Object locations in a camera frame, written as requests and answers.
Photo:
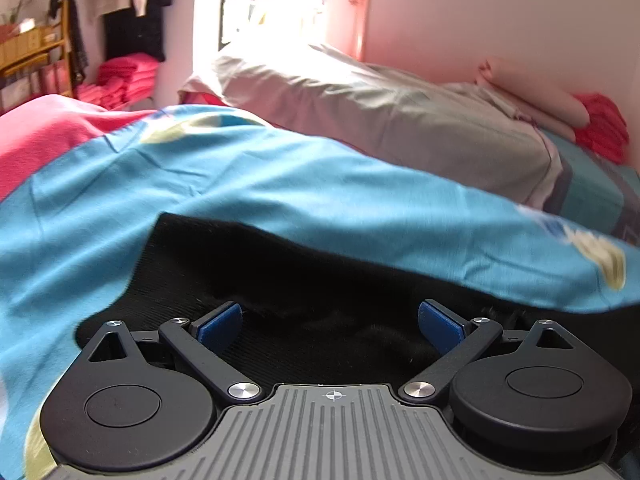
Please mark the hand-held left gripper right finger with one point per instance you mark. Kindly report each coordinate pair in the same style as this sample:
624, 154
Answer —
440, 326

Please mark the bright window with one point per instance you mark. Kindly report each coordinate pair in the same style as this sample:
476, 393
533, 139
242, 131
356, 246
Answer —
270, 5

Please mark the pile of pink folded clothes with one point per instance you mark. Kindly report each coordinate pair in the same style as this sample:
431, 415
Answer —
125, 80

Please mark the blue striped pillow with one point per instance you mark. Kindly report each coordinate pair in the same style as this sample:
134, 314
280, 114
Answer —
595, 185

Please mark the stack of red folded clothes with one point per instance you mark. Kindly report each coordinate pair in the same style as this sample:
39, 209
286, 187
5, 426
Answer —
602, 125

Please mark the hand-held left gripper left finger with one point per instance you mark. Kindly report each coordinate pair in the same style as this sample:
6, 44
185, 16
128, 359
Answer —
220, 329

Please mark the hanging black garment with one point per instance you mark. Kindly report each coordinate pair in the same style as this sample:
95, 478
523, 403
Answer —
135, 35

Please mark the black knit pants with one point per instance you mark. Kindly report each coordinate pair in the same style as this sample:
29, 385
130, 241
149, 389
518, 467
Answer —
310, 290

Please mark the pink bed cover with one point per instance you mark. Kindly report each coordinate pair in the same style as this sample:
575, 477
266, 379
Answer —
45, 140

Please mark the blue floral bedsheet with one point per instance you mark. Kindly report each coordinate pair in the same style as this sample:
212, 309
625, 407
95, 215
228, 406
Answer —
250, 185

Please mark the wooden shelf rack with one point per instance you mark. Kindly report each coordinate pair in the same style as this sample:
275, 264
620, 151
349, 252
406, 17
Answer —
30, 45

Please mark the light grey quilt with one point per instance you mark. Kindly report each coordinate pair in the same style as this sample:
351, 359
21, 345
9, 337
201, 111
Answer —
375, 110

